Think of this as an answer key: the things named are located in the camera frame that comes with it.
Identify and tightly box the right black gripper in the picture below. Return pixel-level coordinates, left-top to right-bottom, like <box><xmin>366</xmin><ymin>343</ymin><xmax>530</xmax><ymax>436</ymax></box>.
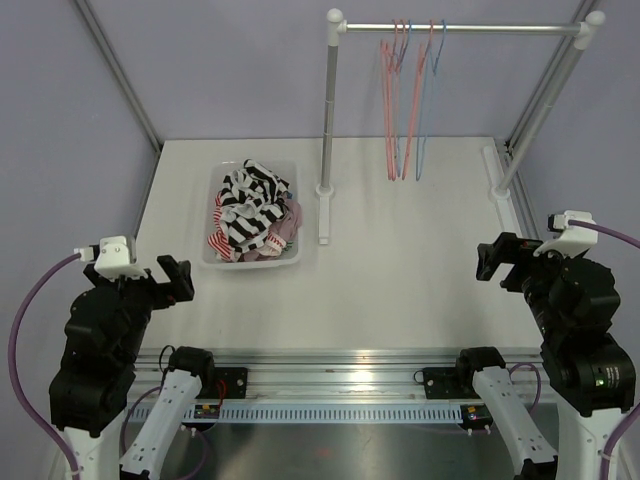
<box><xmin>477</xmin><ymin>230</ymin><xmax>577</xmax><ymax>337</ymax></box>

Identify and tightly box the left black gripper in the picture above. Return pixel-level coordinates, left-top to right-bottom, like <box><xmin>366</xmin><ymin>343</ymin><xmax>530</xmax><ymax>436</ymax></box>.
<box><xmin>86</xmin><ymin>253</ymin><xmax>193</xmax><ymax>362</ymax></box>

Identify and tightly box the red striped tank top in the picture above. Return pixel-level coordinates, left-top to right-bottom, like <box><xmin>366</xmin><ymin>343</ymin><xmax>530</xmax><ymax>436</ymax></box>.
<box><xmin>207</xmin><ymin>190</ymin><xmax>287</xmax><ymax>263</ymax></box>

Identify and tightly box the black white striped garment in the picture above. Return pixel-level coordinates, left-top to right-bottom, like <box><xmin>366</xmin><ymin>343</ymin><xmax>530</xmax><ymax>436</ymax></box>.
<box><xmin>214</xmin><ymin>159</ymin><xmax>290</xmax><ymax>254</ymax></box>

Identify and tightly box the mauve tank top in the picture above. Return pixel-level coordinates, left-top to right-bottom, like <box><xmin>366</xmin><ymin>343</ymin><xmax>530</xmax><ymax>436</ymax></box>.
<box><xmin>240</xmin><ymin>199</ymin><xmax>303</xmax><ymax>262</ymax></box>

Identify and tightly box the blue hanger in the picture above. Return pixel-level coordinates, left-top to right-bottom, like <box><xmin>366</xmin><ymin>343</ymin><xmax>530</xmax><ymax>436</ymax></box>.
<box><xmin>415</xmin><ymin>20</ymin><xmax>448</xmax><ymax>181</ymax></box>
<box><xmin>389</xmin><ymin>19</ymin><xmax>414</xmax><ymax>174</ymax></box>

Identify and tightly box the pink hanger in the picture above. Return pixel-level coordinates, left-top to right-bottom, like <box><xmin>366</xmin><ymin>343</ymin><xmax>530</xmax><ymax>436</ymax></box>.
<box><xmin>389</xmin><ymin>19</ymin><xmax>409</xmax><ymax>180</ymax></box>
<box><xmin>379</xmin><ymin>24</ymin><xmax>398</xmax><ymax>181</ymax></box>
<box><xmin>401</xmin><ymin>24</ymin><xmax>433</xmax><ymax>180</ymax></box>

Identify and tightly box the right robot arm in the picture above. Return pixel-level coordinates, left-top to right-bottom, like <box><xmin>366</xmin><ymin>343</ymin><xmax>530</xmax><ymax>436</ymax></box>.
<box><xmin>414</xmin><ymin>232</ymin><xmax>639</xmax><ymax>479</ymax></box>

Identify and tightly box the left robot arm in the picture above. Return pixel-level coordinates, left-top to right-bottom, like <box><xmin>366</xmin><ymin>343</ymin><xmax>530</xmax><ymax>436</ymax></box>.
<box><xmin>49</xmin><ymin>255</ymin><xmax>248</xmax><ymax>479</ymax></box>

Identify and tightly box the translucent plastic basket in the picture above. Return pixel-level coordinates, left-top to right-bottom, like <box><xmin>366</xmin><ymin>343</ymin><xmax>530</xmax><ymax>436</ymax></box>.
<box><xmin>203</xmin><ymin>160</ymin><xmax>303</xmax><ymax>270</ymax></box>

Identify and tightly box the white clothes rack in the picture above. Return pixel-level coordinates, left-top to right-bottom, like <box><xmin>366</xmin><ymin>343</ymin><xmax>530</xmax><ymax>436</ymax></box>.
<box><xmin>316</xmin><ymin>1</ymin><xmax>606</xmax><ymax>246</ymax></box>

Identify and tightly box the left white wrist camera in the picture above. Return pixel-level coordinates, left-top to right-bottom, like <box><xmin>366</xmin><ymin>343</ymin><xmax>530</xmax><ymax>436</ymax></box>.
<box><xmin>73</xmin><ymin>235</ymin><xmax>147</xmax><ymax>281</ymax></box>

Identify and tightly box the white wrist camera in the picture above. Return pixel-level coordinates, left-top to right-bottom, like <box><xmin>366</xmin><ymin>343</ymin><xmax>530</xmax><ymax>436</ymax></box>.
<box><xmin>533</xmin><ymin>210</ymin><xmax>598</xmax><ymax>258</ymax></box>
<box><xmin>73</xmin><ymin>235</ymin><xmax>147</xmax><ymax>281</ymax></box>

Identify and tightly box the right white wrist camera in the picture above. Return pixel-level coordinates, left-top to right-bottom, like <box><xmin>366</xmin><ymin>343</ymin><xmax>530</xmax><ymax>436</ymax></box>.
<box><xmin>533</xmin><ymin>210</ymin><xmax>598</xmax><ymax>258</ymax></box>

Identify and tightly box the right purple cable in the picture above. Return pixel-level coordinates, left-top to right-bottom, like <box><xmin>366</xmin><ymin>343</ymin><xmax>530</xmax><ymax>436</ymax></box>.
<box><xmin>569</xmin><ymin>219</ymin><xmax>640</xmax><ymax>480</ymax></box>

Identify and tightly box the aluminium mounting rail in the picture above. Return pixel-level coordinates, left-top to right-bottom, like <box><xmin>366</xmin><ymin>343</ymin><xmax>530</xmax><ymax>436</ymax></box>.
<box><xmin>124</xmin><ymin>149</ymin><xmax>566</xmax><ymax>406</ymax></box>

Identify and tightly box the white slotted cable duct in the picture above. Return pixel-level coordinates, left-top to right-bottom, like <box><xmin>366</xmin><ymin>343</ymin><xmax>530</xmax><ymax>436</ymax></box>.
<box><xmin>127</xmin><ymin>404</ymin><xmax>464</xmax><ymax>424</ymax></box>

